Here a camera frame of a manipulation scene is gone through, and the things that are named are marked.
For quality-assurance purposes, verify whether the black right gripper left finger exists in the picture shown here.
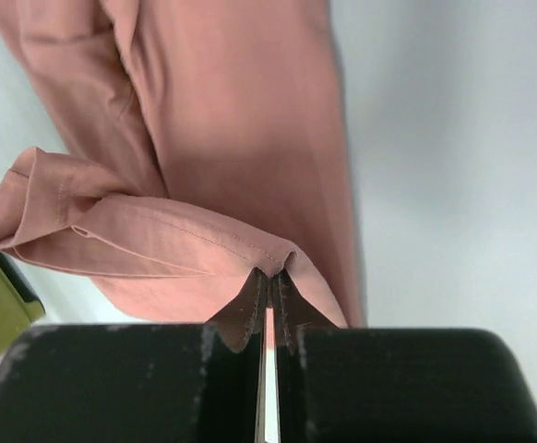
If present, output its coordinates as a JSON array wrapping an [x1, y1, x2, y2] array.
[[0, 269, 268, 442]]

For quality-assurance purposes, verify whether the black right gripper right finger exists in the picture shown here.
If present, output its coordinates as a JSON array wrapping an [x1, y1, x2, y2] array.
[[269, 272, 537, 442]]

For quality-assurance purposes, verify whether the pink printed t shirt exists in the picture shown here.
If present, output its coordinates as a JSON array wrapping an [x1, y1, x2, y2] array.
[[0, 1, 364, 327]]

